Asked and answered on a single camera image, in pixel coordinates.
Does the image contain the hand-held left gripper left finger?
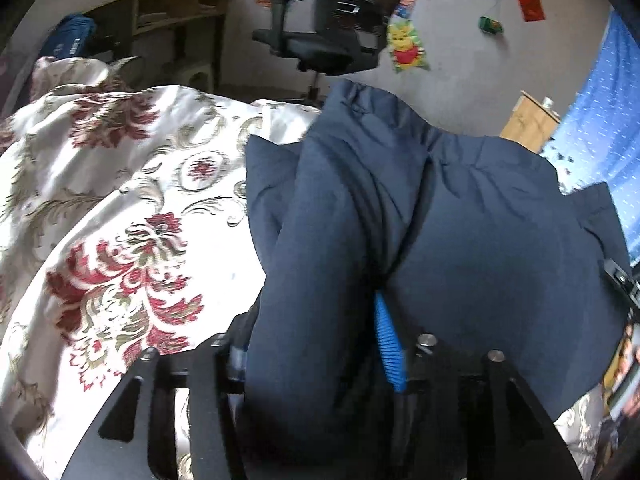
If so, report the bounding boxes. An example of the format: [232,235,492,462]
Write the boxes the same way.
[60,310,256,480]

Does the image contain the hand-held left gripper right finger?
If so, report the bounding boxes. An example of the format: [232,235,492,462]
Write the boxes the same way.
[374,291,583,480]

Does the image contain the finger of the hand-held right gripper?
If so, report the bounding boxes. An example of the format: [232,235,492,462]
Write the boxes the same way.
[572,182,640,321]

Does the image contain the navy blue padded jacket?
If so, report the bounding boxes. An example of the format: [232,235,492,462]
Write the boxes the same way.
[227,79,631,480]

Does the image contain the floral bed cover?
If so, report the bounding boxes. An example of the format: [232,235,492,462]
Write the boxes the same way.
[0,55,621,480]

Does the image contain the red envelope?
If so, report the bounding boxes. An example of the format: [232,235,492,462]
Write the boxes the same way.
[515,0,547,22]

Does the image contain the black mesh office chair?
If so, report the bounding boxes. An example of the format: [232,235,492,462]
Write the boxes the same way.
[252,0,425,106]

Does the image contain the grey cushion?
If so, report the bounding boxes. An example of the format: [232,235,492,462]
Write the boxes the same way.
[107,56,146,91]

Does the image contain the wooden desk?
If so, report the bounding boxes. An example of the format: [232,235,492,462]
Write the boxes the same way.
[82,0,233,93]

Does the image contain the blue backpack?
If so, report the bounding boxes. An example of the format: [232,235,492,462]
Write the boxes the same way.
[50,14,98,60]

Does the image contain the yellow bear wall poster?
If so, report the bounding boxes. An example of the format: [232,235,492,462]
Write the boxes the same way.
[386,17,431,73]

